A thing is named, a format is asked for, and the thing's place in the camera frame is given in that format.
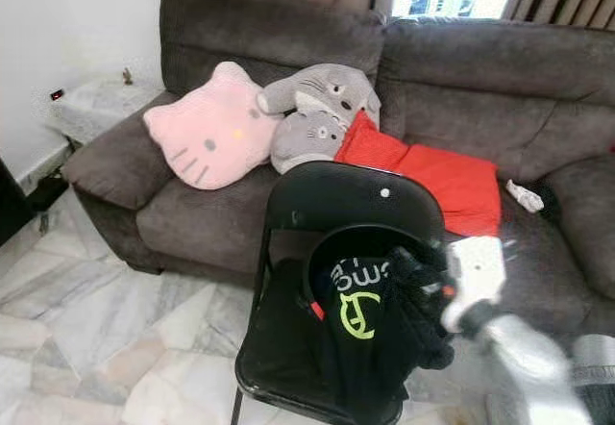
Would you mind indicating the navy garment red stripes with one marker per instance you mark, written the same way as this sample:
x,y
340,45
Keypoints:
x,y
316,308

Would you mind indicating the pink Hello Kitty cushion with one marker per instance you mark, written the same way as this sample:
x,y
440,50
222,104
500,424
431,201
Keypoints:
x,y
211,129

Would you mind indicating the side table lace cloth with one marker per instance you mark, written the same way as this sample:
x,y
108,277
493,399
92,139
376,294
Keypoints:
x,y
101,110

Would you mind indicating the small brown figurine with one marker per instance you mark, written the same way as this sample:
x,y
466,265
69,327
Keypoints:
x,y
128,76

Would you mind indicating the black wall switch red light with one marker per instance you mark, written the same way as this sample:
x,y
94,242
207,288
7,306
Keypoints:
x,y
57,94

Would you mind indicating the dark brown fabric sofa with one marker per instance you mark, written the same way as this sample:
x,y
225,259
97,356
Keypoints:
x,y
490,74

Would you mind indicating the black folding chair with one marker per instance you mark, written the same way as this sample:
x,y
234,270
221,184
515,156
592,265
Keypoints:
x,y
356,194

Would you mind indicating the black round laundry basket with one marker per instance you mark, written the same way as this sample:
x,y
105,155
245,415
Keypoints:
x,y
375,229

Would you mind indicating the small grey Totoro plush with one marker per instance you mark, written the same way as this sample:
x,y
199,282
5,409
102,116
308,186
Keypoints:
x,y
306,141

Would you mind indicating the small white soft toy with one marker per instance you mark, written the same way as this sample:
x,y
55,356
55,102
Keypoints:
x,y
526,196

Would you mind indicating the grey standing fan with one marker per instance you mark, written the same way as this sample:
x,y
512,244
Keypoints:
x,y
596,367

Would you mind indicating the red cushion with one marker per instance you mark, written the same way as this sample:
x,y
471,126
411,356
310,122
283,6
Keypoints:
x,y
447,180

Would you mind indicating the black floor box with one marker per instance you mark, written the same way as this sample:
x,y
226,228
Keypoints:
x,y
12,204

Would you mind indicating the black printed shirt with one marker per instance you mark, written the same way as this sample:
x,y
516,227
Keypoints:
x,y
394,348

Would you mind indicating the small black floor bag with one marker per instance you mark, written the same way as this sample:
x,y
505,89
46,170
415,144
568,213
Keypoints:
x,y
48,192

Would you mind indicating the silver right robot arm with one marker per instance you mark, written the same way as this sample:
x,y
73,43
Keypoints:
x,y
533,372

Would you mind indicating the large grey Totoro plush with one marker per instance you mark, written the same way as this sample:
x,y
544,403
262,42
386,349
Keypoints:
x,y
327,88

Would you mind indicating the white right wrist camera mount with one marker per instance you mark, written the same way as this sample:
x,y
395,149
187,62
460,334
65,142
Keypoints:
x,y
476,276

